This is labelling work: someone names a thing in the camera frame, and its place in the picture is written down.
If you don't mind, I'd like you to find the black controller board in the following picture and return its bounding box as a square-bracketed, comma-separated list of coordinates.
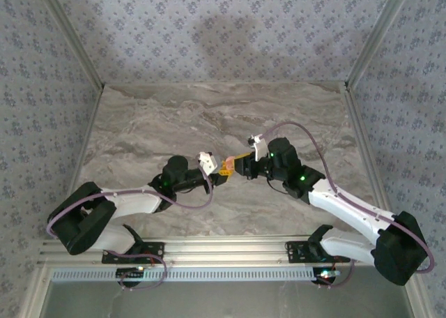
[312, 266, 341, 287]
[116, 266, 146, 288]

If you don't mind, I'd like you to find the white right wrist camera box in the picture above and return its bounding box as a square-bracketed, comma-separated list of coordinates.
[247, 133, 268, 162]

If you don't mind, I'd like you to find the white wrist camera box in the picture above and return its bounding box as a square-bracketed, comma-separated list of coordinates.
[197, 151, 222, 175]
[247, 133, 268, 162]

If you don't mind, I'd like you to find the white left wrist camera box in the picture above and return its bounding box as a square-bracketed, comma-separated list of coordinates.
[197, 151, 222, 175]

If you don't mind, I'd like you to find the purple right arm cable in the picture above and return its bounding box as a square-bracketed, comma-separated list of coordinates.
[259, 121, 435, 290]

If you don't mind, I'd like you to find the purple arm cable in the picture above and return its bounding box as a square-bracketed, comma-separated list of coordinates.
[46, 169, 214, 292]
[259, 121, 435, 290]

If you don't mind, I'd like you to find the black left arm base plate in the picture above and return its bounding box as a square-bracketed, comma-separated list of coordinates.
[101, 241, 166, 265]

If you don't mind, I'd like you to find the aluminium base rail beam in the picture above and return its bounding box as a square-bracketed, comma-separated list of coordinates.
[37, 236, 418, 267]

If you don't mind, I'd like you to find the aluminium table side rail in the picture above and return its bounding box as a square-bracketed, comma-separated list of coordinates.
[66, 83, 106, 207]
[342, 84, 397, 228]

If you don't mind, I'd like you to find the grey slotted cable duct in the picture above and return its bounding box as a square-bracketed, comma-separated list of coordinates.
[51, 266, 316, 283]

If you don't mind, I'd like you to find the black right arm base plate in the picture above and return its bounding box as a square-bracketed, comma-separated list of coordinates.
[284, 239, 351, 265]

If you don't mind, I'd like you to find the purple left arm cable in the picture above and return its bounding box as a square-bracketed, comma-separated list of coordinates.
[46, 169, 214, 292]

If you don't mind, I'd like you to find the aluminium corner frame post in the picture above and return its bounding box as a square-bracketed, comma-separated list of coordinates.
[34, 0, 106, 91]
[344, 0, 418, 91]

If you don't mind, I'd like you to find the aluminium lower frame rail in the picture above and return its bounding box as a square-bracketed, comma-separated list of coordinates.
[400, 282, 430, 318]
[17, 265, 53, 318]

